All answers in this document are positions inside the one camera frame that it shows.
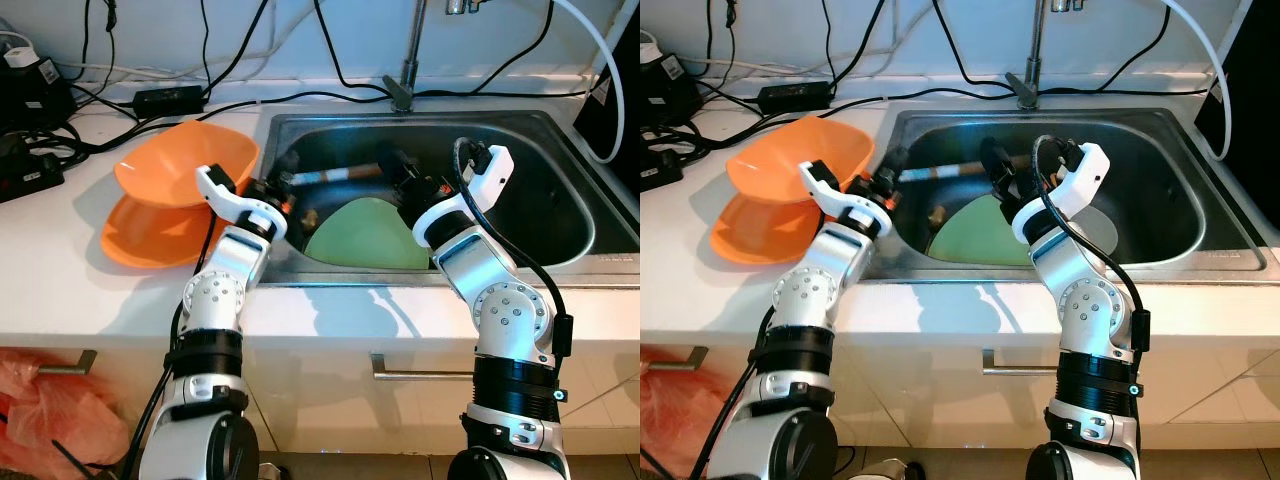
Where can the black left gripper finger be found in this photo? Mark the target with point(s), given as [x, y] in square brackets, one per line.
[888, 163]
[902, 172]
[281, 168]
[296, 180]

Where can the orange plastic plate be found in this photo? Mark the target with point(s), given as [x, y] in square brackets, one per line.
[150, 240]
[760, 238]

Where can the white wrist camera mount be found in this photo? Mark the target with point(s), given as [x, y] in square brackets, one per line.
[215, 188]
[820, 183]
[490, 170]
[1085, 170]

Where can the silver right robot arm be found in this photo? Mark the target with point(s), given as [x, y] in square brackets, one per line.
[1095, 310]
[510, 310]

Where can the black power supply box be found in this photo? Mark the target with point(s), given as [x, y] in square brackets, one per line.
[668, 88]
[35, 95]

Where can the white wall plug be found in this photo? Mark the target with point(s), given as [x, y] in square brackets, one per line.
[20, 57]

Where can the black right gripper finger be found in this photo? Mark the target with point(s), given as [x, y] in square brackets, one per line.
[990, 160]
[1012, 168]
[413, 172]
[390, 165]

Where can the steel faucet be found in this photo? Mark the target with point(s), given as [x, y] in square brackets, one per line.
[1032, 60]
[410, 65]

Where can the orange plastic bowl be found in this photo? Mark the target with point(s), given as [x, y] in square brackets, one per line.
[180, 155]
[795, 150]

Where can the green plate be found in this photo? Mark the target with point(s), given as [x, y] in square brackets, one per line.
[975, 238]
[365, 240]

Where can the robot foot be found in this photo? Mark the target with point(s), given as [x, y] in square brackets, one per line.
[270, 470]
[890, 470]

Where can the black appliance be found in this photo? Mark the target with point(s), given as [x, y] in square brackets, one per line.
[592, 135]
[1250, 100]

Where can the black power adapter brick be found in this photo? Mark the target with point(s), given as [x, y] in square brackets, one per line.
[170, 100]
[793, 96]

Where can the white kitchen cabinet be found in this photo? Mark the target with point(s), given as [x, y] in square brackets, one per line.
[330, 410]
[940, 410]

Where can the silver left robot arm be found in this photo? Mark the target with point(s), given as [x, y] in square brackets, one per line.
[215, 300]
[805, 295]

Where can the red plastic bag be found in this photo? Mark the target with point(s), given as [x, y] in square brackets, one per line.
[685, 415]
[55, 415]

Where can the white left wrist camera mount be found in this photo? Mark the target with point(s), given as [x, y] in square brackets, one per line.
[215, 188]
[820, 183]

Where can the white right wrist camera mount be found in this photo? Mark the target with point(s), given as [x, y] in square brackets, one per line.
[1085, 170]
[490, 170]

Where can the stainless steel sink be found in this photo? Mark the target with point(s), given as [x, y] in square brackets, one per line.
[560, 210]
[1190, 210]

